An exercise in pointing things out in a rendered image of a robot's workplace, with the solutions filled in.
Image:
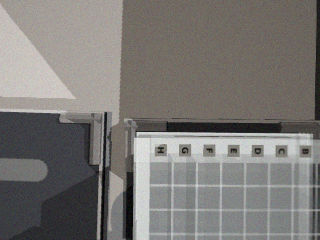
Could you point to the clear deep-well plate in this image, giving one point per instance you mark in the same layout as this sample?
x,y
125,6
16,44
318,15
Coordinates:
x,y
228,174

